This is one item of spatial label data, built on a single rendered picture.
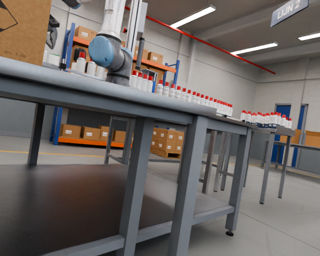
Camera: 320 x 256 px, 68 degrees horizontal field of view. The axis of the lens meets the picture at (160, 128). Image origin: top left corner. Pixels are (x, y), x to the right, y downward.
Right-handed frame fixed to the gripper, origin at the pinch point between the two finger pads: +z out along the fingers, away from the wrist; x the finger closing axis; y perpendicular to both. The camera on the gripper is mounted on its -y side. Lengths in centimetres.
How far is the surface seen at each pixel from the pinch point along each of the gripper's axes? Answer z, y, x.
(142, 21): -12, -22, -51
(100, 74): 18.2, -8.0, -23.6
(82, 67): 12.3, -6.9, -12.0
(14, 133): 176, 416, -77
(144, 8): -19, -21, -54
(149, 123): 33, -68, -2
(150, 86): 33, -13, -63
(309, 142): 255, -63, -538
